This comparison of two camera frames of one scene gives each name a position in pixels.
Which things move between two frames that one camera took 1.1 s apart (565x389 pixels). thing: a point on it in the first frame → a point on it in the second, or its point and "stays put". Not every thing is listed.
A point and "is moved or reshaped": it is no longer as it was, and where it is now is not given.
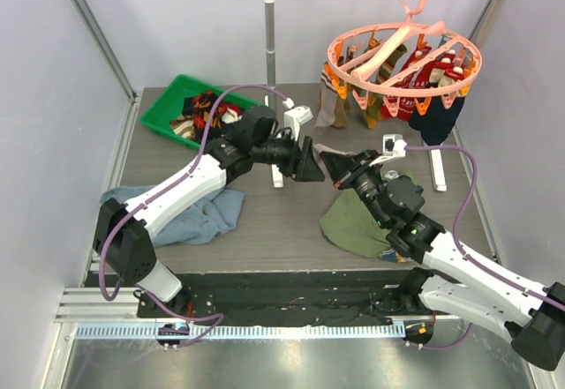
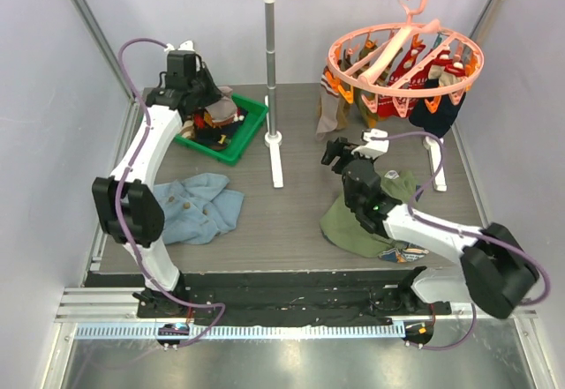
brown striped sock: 184,128 stays put
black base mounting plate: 282,296 stays put
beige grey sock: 319,148 → 225,108
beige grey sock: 327,107 is moved or reshaped
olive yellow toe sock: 376,100 → 365,98
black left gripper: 308,169 → 214,93
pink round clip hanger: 403,62 stays put
